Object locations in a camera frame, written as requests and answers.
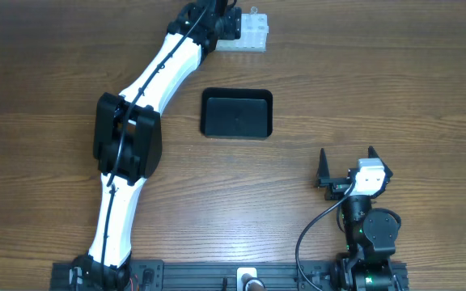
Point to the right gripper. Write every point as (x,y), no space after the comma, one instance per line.
(334,186)

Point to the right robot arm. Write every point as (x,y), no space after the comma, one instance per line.
(374,232)

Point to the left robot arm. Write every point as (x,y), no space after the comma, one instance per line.
(168,68)

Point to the black tray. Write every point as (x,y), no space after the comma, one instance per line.
(237,117)

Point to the white test tube rack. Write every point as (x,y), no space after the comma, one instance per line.
(253,38)

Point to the clear test tube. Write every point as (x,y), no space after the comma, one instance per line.
(253,11)

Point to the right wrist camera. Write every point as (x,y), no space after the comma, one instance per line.
(370,175)

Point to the mounting rail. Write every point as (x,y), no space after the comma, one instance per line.
(200,277)

